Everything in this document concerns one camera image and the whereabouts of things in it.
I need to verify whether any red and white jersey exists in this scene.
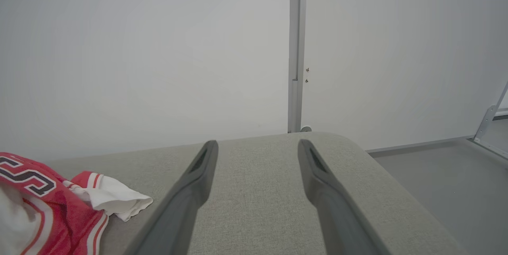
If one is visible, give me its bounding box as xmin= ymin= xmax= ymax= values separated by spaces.
xmin=0 ymin=152 xmax=154 ymax=255

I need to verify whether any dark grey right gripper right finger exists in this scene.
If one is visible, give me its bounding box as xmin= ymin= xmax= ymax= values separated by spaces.
xmin=298 ymin=139 xmax=391 ymax=255

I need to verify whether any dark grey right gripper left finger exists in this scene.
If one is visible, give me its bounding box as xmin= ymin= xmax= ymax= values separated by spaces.
xmin=125 ymin=140 xmax=219 ymax=255

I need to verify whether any grey metal post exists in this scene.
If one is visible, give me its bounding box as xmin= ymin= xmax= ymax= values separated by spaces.
xmin=287 ymin=0 xmax=307 ymax=134

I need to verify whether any grey metal frame bracket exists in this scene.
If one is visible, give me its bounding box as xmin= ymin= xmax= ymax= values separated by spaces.
xmin=472 ymin=82 xmax=508 ymax=159

